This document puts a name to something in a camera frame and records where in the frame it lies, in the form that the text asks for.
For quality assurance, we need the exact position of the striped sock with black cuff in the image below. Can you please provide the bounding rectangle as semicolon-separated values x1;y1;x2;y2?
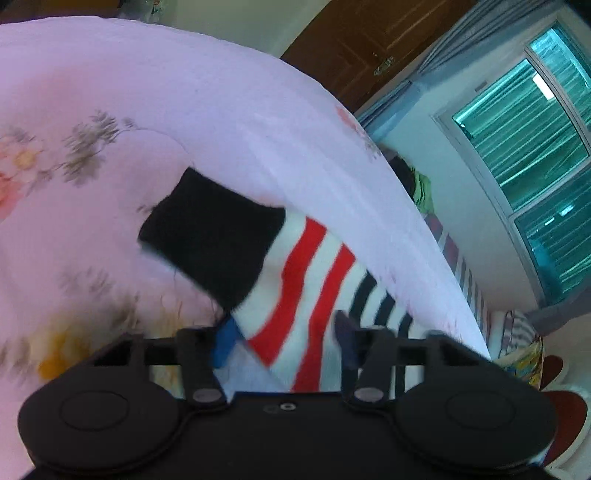
137;167;414;400

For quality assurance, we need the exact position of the pink floral bed sheet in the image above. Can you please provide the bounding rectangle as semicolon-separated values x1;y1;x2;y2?
0;16;493;480

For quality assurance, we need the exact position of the blue-grey curtain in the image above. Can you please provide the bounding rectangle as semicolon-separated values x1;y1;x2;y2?
355;0;574;136
524;296;591;336

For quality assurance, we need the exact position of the striped bed sheet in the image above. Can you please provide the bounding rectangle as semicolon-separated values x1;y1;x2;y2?
422;209;491;344

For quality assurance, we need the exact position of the brown wooden door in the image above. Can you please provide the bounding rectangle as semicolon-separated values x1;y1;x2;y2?
281;0;476;114

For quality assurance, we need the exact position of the black cloth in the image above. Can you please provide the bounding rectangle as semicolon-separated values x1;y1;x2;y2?
387;154;417;200

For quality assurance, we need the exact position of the white framed window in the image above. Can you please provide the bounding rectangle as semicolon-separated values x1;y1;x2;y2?
433;18;591;308

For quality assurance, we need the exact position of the red flower-shaped headboard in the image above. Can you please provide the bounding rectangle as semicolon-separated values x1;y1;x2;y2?
538;354;591;472

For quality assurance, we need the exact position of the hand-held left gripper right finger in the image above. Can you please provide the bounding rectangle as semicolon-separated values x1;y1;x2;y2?
334;311;491;412

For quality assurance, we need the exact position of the colourful patterned pillow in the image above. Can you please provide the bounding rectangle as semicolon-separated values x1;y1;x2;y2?
496;331;546;389

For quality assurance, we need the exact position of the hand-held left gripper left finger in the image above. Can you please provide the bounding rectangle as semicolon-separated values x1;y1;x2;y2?
93;318;246;412

